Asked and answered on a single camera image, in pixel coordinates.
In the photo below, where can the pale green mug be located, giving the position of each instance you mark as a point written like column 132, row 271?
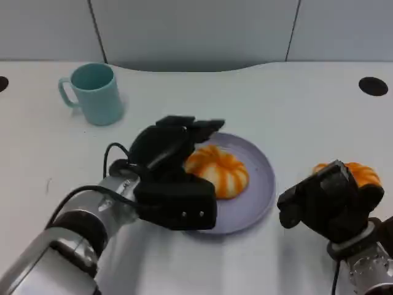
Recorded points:
column 98, row 98

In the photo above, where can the lilac plate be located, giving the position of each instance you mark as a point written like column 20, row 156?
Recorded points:
column 258, row 184

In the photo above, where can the orange white toy bread roll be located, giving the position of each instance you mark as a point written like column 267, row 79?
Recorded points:
column 365, row 175
column 221, row 172

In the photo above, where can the black round table grommet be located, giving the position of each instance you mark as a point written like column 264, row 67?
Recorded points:
column 2, row 83
column 373, row 86

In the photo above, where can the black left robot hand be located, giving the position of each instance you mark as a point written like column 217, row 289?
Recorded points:
column 162, row 144

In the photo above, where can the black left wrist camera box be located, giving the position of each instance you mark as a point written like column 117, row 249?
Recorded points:
column 178, row 202

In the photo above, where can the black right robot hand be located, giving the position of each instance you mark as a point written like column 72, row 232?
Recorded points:
column 331, row 206

